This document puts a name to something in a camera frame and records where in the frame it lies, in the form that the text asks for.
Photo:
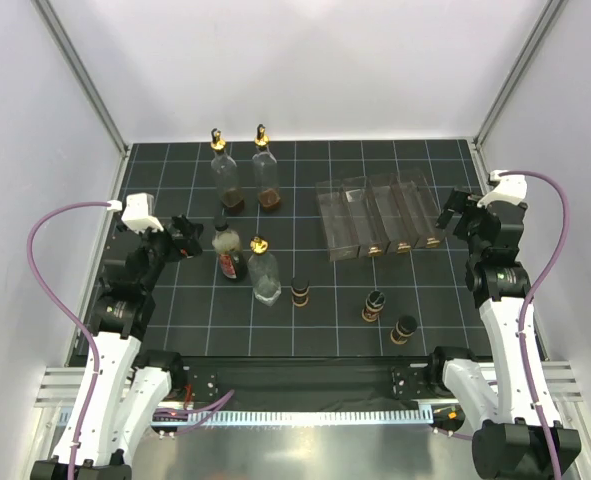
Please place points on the empty glass oil bottle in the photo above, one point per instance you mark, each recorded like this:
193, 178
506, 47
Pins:
264, 272

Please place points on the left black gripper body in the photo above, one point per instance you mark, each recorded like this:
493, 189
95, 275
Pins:
162, 247

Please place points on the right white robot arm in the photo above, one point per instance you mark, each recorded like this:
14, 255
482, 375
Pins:
518, 432

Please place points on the glass oil bottle back left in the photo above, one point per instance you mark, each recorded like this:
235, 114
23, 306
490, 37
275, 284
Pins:
225, 174

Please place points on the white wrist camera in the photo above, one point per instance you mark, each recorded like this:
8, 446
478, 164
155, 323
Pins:
505, 187
138, 215

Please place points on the clear acrylic organizer tray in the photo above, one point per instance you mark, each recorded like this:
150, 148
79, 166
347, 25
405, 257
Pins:
385, 213

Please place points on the small black spice jar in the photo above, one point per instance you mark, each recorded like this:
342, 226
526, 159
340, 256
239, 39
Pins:
300, 291
373, 306
404, 328

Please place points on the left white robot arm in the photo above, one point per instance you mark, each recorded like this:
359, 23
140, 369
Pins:
122, 383

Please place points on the black grid mat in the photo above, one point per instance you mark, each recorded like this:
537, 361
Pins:
199, 312

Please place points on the aluminium frame post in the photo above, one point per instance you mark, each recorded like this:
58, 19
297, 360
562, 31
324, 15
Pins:
57, 31
544, 23

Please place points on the left aluminium frame post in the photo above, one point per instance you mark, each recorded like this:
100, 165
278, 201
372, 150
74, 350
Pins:
57, 31

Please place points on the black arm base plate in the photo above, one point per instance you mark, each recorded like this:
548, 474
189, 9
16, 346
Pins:
311, 384

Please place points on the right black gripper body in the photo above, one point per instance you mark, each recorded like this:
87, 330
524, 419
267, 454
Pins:
468, 226

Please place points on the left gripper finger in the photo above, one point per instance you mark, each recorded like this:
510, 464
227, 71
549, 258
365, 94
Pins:
182, 227
189, 247

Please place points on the aluminium front rail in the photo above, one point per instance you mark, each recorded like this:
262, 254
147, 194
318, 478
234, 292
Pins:
59, 386

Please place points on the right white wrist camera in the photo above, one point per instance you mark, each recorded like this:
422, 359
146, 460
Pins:
505, 187

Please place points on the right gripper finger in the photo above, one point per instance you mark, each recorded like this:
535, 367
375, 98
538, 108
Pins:
458, 200
444, 218

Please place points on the white slotted cable duct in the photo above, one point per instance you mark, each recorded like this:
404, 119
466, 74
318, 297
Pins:
230, 418

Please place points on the dark sauce bottle red label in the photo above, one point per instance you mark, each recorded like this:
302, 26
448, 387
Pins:
227, 246

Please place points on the glass oil bottle back right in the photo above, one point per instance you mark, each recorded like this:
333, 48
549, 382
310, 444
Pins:
265, 172

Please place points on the right aluminium frame post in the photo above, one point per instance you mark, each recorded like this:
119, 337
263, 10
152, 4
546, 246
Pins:
544, 23

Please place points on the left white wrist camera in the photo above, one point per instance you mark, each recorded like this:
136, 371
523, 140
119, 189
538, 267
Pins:
138, 215

